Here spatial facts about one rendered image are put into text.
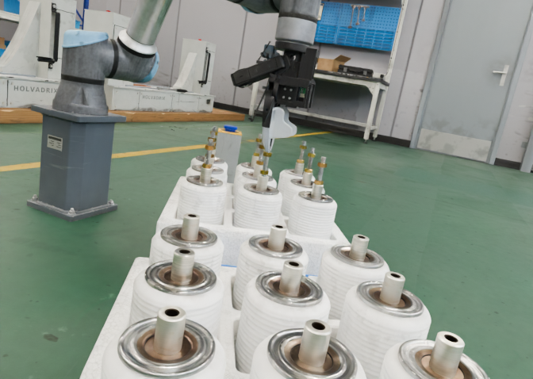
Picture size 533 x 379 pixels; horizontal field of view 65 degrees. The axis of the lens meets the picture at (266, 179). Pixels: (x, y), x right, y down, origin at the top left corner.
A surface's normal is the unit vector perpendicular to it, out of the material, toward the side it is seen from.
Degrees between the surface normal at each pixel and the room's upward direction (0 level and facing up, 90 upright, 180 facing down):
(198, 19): 90
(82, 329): 0
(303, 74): 90
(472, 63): 90
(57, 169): 90
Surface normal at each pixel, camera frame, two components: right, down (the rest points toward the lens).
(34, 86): 0.90, 0.24
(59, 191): -0.40, 0.13
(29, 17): -0.31, -0.24
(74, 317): 0.17, -0.96
